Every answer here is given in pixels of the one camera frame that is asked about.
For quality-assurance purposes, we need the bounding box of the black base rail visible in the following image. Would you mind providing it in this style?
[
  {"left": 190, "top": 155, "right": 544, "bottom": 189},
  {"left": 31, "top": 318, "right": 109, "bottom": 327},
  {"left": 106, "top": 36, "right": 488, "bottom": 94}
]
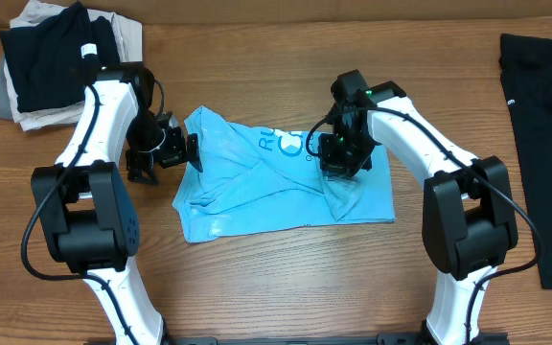
[{"left": 83, "top": 330, "right": 512, "bottom": 345}]

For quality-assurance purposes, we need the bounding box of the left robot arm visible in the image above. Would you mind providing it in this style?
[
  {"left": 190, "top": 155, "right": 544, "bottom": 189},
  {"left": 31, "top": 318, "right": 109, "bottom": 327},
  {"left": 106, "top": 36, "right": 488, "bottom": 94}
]
[{"left": 21, "top": 62, "right": 202, "bottom": 344}]

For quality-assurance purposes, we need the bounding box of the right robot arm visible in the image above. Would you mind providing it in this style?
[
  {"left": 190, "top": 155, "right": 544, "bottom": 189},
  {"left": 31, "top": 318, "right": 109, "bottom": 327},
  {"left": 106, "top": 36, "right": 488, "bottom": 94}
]
[{"left": 318, "top": 70, "right": 518, "bottom": 344}]

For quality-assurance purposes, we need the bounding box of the light blue printed t-shirt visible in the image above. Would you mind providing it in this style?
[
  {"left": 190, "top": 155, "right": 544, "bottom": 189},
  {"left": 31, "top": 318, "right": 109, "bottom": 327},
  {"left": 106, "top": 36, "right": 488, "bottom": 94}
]
[{"left": 172, "top": 106, "right": 396, "bottom": 243}]

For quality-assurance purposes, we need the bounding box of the cardboard wall panel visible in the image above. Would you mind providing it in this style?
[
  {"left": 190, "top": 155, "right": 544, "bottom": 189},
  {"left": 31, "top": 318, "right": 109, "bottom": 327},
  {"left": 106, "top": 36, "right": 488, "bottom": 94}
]
[{"left": 0, "top": 0, "right": 552, "bottom": 30}]

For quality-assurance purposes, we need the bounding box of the folded grey garment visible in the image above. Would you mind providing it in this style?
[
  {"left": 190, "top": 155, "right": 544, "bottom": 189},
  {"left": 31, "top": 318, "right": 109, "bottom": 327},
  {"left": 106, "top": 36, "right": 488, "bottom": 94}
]
[{"left": 0, "top": 57, "right": 13, "bottom": 121}]

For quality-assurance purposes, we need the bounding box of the folded black shirt on stack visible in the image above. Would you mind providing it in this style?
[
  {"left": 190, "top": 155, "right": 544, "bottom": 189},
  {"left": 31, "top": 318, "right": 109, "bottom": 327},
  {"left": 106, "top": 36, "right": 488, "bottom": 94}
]
[{"left": 0, "top": 2, "right": 120, "bottom": 112}]

